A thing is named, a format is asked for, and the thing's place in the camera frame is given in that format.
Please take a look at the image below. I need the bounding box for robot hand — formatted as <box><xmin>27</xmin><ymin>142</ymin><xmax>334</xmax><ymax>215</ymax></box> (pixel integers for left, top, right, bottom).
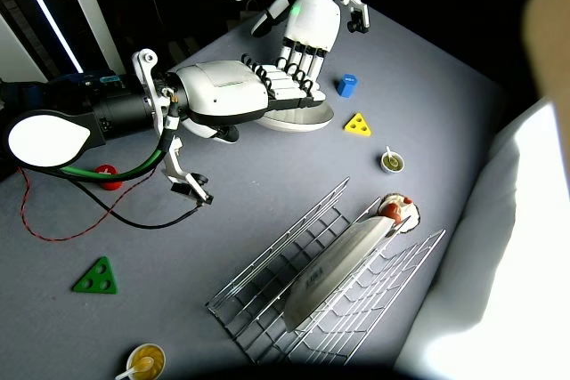
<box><xmin>250</xmin><ymin>0</ymin><xmax>343</xmax><ymax>84</ymax></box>
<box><xmin>168</xmin><ymin>53</ymin><xmax>328</xmax><ymax>144</ymax></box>

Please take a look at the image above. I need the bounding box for white plate with dark rim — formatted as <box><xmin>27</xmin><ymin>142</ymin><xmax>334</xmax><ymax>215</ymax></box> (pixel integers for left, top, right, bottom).
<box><xmin>257</xmin><ymin>97</ymin><xmax>335</xmax><ymax>133</ymax></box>

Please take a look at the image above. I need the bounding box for white plate with barcode label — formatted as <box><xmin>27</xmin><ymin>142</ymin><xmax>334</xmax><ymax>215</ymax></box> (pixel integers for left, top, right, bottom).
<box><xmin>282</xmin><ymin>214</ymin><xmax>413</xmax><ymax>332</ymax></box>

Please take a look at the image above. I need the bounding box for blue prism block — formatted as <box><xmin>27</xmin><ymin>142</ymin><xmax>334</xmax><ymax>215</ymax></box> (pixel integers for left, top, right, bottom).
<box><xmin>336</xmin><ymin>73</ymin><xmax>360</xmax><ymax>99</ymax></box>

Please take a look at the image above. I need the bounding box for yellow triangle block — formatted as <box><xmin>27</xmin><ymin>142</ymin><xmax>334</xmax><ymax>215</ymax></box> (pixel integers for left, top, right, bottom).
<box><xmin>342</xmin><ymin>111</ymin><xmax>373</xmax><ymax>138</ymax></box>

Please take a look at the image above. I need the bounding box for red cylinder block white cross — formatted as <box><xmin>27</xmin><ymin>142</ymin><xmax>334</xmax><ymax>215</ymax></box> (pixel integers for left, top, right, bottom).
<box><xmin>93</xmin><ymin>164</ymin><xmax>124</xmax><ymax>191</ymax></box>

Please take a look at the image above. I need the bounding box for small bowl with green filling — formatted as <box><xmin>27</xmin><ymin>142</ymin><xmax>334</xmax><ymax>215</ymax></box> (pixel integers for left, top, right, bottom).
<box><xmin>379</xmin><ymin>146</ymin><xmax>405</xmax><ymax>175</ymax></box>

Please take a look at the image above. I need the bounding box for toy cupcake with strawberries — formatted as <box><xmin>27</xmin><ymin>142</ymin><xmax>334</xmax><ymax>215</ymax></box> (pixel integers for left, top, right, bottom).
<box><xmin>378</xmin><ymin>193</ymin><xmax>422</xmax><ymax>235</ymax></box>

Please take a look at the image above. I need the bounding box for green triangle block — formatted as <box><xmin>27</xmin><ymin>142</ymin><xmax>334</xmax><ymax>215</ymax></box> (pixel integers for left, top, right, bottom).
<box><xmin>71</xmin><ymin>255</ymin><xmax>119</xmax><ymax>295</ymax></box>

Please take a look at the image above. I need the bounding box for tan rounded panel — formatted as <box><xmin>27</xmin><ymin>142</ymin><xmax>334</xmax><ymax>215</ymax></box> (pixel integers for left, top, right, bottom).
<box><xmin>521</xmin><ymin>0</ymin><xmax>570</xmax><ymax>99</ymax></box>

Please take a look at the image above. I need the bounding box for yellow soup bowl with spoon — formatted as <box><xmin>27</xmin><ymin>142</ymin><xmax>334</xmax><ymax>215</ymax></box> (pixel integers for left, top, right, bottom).
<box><xmin>115</xmin><ymin>343</ymin><xmax>167</xmax><ymax>380</ymax></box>

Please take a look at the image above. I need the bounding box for white backdrop sheet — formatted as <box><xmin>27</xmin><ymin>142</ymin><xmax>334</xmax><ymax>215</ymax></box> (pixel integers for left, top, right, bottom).
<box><xmin>394</xmin><ymin>97</ymin><xmax>570</xmax><ymax>380</ymax></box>

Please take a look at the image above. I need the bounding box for white light strip post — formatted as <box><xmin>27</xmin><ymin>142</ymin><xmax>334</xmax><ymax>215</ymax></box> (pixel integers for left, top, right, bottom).
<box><xmin>9</xmin><ymin>0</ymin><xmax>126</xmax><ymax>77</ymax></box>

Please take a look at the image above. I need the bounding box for black cable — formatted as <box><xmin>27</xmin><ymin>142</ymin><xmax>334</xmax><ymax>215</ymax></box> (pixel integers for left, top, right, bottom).
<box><xmin>61</xmin><ymin>174</ymin><xmax>201</xmax><ymax>230</ymax></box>

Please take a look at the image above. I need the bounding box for wire dish rack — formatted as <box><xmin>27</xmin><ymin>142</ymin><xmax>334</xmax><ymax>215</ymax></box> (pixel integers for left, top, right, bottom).
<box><xmin>206</xmin><ymin>176</ymin><xmax>447</xmax><ymax>366</ymax></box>

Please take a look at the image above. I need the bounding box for red twisted cable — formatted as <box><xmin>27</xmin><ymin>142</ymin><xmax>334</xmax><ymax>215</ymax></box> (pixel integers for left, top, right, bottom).
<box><xmin>17</xmin><ymin>165</ymin><xmax>155</xmax><ymax>242</ymax></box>

